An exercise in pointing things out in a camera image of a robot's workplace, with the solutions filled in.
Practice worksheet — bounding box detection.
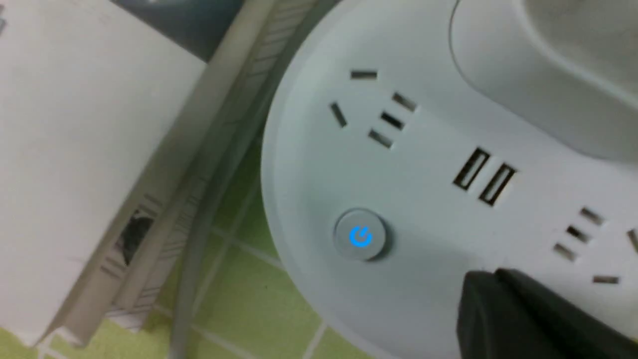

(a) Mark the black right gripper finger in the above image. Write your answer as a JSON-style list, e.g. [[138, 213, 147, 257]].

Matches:
[[456, 268, 638, 359]]

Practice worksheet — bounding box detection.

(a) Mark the white desk lamp with sockets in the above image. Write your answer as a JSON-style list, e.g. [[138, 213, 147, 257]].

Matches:
[[261, 0, 637, 359]]

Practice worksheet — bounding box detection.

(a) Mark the green checkered tablecloth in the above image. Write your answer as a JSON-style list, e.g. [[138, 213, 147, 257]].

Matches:
[[1, 141, 367, 359]]

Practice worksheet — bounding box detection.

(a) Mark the bottom thin white booklet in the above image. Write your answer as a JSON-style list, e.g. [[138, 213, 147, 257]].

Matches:
[[103, 0, 335, 333]]

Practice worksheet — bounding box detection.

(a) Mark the middle white book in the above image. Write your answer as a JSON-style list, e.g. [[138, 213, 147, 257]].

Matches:
[[60, 0, 319, 345]]

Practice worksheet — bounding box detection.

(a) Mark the white self-driving textbook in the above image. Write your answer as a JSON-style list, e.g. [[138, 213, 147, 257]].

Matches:
[[0, 0, 278, 348]]

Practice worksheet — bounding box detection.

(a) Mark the grey lamp power cable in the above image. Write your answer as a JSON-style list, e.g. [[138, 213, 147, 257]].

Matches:
[[168, 90, 280, 359]]

